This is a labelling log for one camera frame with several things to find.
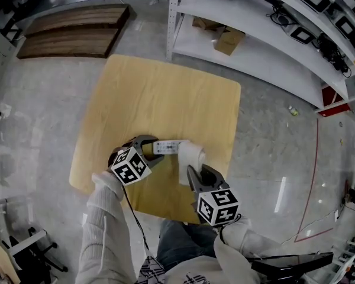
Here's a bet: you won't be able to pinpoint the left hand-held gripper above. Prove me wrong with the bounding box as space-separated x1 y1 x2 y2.
108 134 166 186

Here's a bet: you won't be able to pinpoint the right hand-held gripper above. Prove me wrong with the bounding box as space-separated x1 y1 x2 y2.
186 163 240 227

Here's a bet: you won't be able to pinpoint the white remote control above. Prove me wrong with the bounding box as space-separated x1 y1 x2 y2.
152 139 191 156

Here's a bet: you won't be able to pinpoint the white cloth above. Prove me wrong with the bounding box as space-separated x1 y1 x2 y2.
177 141 206 186

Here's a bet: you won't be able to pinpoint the person's right forearm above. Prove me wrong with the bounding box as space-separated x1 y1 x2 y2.
214 216 286 284

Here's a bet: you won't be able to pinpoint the person's left forearm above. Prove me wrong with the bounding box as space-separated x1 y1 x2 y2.
75 170 137 284

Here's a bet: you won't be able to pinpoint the person's legs in jeans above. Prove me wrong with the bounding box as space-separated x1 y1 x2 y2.
156 218 223 273

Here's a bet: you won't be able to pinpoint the person's patterned white top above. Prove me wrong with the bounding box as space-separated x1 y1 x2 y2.
135 254 261 284

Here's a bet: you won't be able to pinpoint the black flat stand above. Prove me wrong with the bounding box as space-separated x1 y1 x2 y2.
250 251 334 278

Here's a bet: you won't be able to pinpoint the large cardboard box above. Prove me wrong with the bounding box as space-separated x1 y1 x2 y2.
214 26 246 56

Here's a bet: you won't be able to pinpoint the dark wooden plank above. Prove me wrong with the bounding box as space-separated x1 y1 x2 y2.
23 4 131 38
16 27 122 60

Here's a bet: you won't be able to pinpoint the small cardboard box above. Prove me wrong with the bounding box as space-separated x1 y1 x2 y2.
192 16 226 31

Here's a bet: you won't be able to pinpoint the white metal shelf rack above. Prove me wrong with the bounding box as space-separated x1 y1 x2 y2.
166 0 355 114

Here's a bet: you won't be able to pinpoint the red box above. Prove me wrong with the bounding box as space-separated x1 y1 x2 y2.
317 84 351 118

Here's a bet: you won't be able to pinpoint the black office chair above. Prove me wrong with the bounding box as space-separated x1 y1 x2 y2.
8 226 69 277

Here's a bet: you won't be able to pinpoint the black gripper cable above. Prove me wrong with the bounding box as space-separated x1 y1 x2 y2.
121 184 150 251

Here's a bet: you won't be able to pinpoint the bundle of black cables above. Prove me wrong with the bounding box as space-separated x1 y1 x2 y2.
313 33 353 78

